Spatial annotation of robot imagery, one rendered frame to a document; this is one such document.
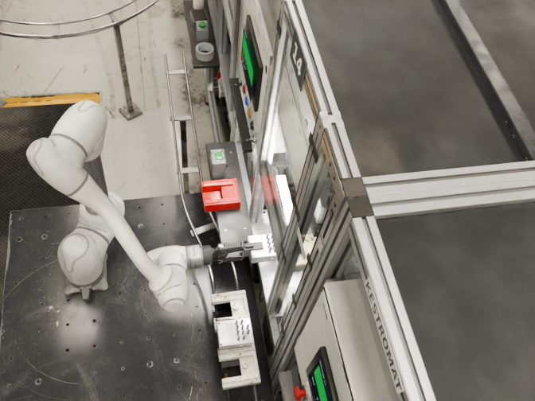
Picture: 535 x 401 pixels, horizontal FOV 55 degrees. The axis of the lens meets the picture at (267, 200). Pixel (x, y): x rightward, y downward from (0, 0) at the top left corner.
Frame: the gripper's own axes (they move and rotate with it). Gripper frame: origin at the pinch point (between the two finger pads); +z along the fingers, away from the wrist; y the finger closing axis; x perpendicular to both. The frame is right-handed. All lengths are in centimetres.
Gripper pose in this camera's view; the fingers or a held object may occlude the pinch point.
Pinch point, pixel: (253, 249)
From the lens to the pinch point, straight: 204.1
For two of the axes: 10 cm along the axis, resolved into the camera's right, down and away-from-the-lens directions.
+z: 9.8, -1.1, 1.6
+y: 0.8, -5.3, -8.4
